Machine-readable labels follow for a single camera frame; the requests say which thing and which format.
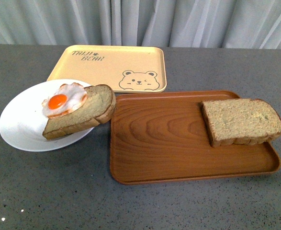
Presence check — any bread slice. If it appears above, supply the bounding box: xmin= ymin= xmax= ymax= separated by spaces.
xmin=201 ymin=98 xmax=281 ymax=147
xmin=42 ymin=84 xmax=116 ymax=140

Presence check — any white round plate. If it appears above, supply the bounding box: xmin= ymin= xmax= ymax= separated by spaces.
xmin=0 ymin=79 xmax=92 ymax=152

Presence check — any brown wooden tray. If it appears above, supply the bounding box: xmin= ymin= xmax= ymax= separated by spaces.
xmin=110 ymin=91 xmax=281 ymax=184

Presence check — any yellow bear tray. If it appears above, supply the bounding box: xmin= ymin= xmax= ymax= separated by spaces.
xmin=48 ymin=45 xmax=167 ymax=93

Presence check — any fake fried egg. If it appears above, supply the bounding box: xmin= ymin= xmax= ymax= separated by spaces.
xmin=42 ymin=82 xmax=88 ymax=119

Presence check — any grey pleated curtain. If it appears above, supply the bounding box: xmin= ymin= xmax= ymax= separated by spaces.
xmin=0 ymin=0 xmax=281 ymax=49

